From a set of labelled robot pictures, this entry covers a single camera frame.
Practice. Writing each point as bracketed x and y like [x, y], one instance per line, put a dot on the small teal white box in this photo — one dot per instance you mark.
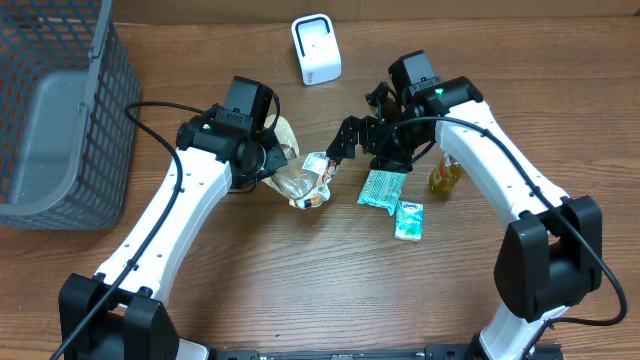
[409, 218]

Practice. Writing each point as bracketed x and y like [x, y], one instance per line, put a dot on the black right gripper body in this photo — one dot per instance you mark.
[391, 144]

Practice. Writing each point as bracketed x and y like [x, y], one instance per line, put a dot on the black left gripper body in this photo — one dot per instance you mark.
[261, 155]

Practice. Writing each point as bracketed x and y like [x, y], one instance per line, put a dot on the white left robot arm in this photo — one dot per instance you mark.
[121, 311]

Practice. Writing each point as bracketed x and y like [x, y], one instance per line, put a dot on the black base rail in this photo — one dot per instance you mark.
[350, 355]

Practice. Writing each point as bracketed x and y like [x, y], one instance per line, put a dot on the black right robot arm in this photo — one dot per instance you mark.
[551, 254]

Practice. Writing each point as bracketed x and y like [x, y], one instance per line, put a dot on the dark grey plastic basket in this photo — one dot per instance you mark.
[66, 144]

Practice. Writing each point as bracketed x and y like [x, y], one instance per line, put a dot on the light teal snack packet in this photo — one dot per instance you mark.
[382, 189]

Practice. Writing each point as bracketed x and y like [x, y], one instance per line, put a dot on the white barcode scanner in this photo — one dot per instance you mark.
[316, 48]

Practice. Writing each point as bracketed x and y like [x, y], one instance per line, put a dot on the cream brown bread bag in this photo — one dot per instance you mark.
[305, 179]

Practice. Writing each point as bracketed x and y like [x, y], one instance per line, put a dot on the yellow Vim dish soap bottle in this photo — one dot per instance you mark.
[445, 176]

